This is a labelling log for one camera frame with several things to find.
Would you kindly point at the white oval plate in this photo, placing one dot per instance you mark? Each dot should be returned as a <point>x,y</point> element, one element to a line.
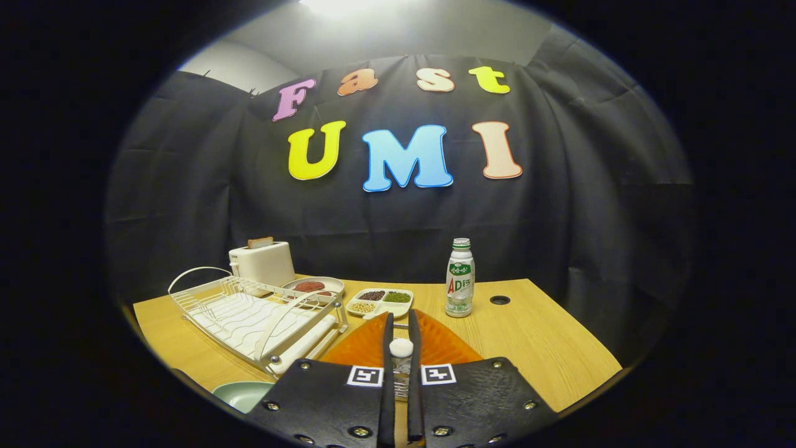
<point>333,285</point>

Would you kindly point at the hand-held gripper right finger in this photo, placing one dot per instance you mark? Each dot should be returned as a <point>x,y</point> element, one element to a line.
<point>415,404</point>

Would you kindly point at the black backdrop cloth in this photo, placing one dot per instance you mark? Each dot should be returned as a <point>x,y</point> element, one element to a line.
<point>559,218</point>

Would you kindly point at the pale green plate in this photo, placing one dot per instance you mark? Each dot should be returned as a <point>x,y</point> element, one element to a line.
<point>242,395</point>

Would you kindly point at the brown toast slice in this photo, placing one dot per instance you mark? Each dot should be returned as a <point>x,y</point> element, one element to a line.
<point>260,242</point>

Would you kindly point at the red meat slice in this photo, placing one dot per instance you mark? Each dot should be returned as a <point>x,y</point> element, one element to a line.
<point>309,286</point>

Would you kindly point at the white toaster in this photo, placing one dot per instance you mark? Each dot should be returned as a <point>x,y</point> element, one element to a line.
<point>264,264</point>

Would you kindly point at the white drink bottle green label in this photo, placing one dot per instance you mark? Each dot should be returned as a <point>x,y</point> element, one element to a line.
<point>460,286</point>

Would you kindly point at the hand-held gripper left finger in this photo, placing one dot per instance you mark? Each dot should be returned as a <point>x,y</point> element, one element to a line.
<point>387,404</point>

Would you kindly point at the white divided dish with beans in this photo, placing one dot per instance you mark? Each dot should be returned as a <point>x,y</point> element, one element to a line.
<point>380,305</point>

